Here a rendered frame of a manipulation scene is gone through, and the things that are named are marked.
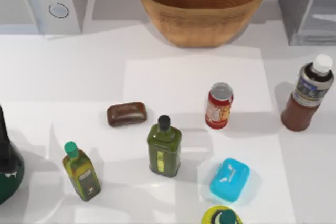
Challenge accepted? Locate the green bottle with black cap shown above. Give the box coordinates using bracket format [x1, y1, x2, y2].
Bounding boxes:
[147, 115, 182, 178]

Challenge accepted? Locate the blue soap box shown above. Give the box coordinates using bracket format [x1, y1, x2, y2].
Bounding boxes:
[209, 157, 251, 204]

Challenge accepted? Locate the brown bottle with white cap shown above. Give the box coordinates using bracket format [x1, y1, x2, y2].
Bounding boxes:
[280, 54, 335, 132]

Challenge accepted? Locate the red and white can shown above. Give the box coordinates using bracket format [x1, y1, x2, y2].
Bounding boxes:
[204, 82, 234, 130]

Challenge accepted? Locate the round microwave knob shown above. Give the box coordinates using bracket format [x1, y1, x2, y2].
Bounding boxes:
[48, 2, 70, 19]

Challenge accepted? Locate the brown soap bar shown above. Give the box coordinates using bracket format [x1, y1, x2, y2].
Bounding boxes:
[106, 101, 148, 128]

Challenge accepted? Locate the dark green round bottle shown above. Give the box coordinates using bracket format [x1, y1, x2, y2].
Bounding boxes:
[0, 105, 25, 205]

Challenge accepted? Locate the wooden basket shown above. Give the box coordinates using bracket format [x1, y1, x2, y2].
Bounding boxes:
[135, 0, 269, 49]

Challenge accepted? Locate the pale microwave oven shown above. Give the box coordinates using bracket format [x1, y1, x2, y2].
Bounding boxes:
[0, 0, 92, 36]

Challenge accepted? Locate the olive bottle with green cap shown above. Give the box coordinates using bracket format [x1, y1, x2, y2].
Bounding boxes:
[62, 141, 102, 202]

